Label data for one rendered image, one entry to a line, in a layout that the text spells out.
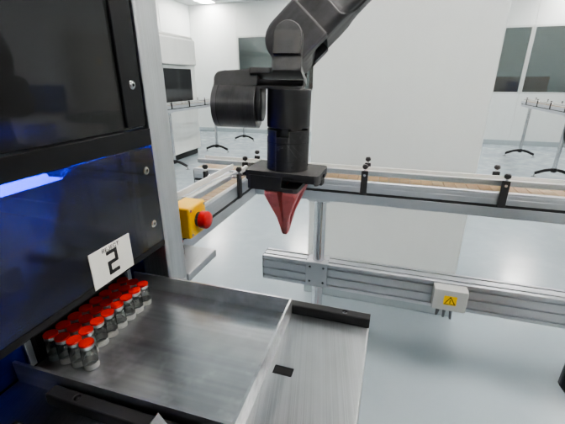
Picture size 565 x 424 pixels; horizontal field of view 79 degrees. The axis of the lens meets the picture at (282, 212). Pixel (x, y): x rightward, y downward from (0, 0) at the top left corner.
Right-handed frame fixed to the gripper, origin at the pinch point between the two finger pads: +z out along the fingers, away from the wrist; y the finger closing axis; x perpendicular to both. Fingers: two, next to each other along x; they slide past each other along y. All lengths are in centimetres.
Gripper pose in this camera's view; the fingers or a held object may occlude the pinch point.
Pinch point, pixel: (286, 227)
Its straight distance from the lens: 51.6
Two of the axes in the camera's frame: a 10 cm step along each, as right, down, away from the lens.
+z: -0.2, 9.3, 3.6
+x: -3.0, 3.4, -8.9
